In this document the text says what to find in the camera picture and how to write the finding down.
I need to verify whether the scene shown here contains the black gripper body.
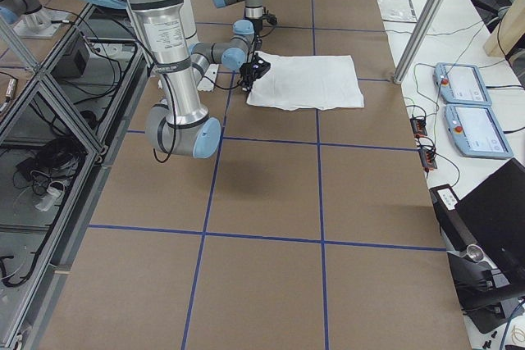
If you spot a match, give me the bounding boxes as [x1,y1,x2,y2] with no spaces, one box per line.
[239,52,271,84]
[249,19,263,51]

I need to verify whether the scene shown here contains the white long-sleeve printed shirt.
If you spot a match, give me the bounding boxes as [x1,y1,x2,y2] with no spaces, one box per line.
[247,52,364,111]

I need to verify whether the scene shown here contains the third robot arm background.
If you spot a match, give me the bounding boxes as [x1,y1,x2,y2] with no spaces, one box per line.
[1,0,70,39]

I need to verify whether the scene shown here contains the clear plastic document sleeve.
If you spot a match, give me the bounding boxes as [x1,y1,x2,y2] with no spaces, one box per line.
[377,0,418,23]

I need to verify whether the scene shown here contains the orange terminal block upper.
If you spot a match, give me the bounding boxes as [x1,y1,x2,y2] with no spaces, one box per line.
[410,117,428,138]

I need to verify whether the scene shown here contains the orange terminal block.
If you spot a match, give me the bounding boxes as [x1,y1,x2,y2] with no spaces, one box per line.
[418,147,437,173]
[410,117,428,138]

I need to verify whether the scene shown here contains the orange terminal block lower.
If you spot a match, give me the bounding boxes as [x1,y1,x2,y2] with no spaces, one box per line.
[418,147,437,173]

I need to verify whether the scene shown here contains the upper blue teach pendant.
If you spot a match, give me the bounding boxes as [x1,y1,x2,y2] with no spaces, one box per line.
[434,62,492,107]

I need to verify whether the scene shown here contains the blue teach pendant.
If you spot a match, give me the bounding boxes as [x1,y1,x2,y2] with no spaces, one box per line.
[445,104,514,159]
[434,62,492,107]

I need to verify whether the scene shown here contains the white power strip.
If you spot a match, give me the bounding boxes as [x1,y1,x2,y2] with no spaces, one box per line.
[34,181,67,211]

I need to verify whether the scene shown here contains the lower blue teach pendant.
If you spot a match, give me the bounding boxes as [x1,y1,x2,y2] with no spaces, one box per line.
[445,104,514,159]

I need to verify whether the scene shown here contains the wooden board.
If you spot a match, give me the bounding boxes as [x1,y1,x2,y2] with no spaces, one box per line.
[483,0,524,57]

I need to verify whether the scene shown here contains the small metal cup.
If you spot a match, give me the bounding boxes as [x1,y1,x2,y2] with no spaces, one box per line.
[464,244,486,263]

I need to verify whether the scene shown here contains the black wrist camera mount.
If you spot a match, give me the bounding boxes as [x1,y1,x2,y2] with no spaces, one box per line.
[262,10,278,27]

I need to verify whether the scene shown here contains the aluminium truss frame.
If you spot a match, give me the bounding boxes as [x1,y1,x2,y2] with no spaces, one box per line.
[1,5,147,349]

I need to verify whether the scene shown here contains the aluminium frame post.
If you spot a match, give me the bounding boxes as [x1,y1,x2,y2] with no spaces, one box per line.
[392,0,444,84]

